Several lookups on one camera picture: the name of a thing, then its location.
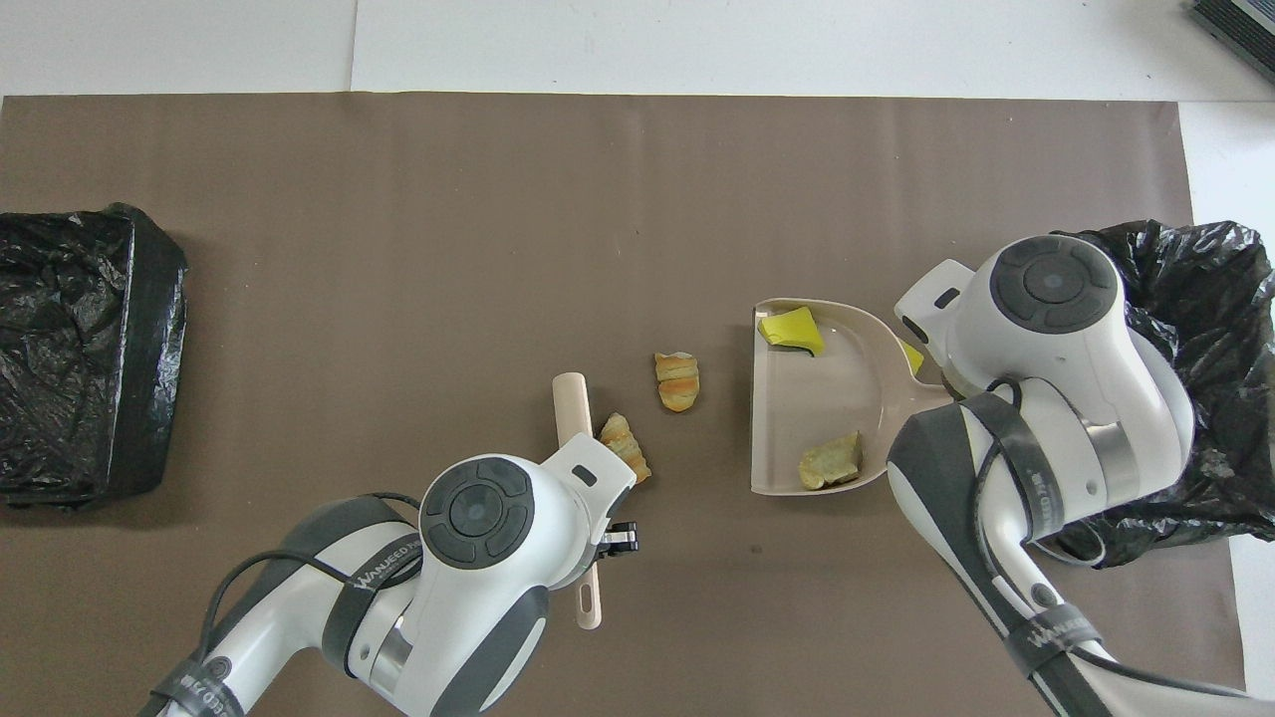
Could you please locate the toy croissant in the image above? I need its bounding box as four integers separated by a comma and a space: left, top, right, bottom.
653, 351, 701, 413
598, 412, 652, 485

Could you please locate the black bag wrapped box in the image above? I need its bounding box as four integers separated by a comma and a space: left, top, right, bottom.
0, 203, 189, 512

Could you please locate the pale bread piece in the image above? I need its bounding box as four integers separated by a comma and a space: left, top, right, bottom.
798, 430, 865, 492

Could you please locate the yellow sponge chunk green edge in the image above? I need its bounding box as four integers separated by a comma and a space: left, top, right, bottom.
757, 307, 828, 358

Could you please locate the dark ribbed device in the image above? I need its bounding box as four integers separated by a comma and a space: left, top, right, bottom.
1188, 0, 1275, 86

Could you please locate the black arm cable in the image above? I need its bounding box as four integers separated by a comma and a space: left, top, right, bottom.
199, 491, 424, 688
971, 376, 1275, 698

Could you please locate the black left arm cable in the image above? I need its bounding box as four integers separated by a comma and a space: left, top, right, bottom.
199, 491, 424, 688

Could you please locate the beige handled hand brush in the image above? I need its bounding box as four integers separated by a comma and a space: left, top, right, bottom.
552, 371, 607, 631

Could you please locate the black bag lined bin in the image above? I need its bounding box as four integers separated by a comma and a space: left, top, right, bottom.
1036, 219, 1275, 569

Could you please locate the beige plastic dustpan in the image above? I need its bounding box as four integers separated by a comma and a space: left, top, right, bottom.
749, 297, 957, 497

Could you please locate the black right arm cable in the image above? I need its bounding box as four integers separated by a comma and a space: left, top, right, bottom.
971, 376, 1275, 698

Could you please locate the brown paper table mat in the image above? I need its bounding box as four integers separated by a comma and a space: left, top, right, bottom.
0, 93, 1248, 717

